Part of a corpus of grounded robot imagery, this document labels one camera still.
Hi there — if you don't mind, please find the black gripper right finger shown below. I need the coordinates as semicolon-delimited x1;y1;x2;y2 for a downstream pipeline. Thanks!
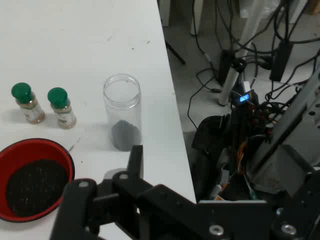
271;169;320;240

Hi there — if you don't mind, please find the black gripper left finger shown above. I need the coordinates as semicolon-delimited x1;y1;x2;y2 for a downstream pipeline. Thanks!
49;144;208;240

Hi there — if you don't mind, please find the black granules heap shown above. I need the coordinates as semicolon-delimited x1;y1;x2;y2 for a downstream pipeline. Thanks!
5;159;70;218
111;119;142;152

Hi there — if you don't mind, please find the clear plastic jar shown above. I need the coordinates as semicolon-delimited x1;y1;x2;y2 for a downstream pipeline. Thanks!
102;73;142;152

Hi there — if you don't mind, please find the red bowl black rim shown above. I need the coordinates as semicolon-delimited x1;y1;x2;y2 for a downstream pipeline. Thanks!
0;138;76;223

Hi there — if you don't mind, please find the black fabric bag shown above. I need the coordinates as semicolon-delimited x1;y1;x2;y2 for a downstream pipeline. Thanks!
191;114;251;201

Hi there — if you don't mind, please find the green cap spice bottle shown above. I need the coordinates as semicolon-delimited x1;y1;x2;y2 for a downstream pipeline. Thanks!
47;87;77;130
11;82;46;125

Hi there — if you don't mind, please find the black device blue display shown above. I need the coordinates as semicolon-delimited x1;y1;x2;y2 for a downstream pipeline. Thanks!
229;89;260;109

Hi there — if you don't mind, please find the white table leg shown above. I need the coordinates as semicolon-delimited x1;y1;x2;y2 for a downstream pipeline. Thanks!
217;0;266;108

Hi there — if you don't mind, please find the black power adapter brick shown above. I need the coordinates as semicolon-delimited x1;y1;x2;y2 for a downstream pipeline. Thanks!
269;41;294;82
218;48;236;81

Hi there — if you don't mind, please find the black rod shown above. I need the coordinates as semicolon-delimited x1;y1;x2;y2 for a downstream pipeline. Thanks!
164;41;186;65

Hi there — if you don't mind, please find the grey metal frame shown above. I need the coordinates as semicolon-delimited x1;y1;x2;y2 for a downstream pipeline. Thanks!
249;72;320;198

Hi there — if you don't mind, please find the orange wire bundle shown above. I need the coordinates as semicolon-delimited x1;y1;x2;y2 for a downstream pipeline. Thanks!
234;139;251;176

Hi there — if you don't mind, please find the thin black cable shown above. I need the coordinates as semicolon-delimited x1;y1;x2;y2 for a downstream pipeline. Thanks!
187;67;224;131

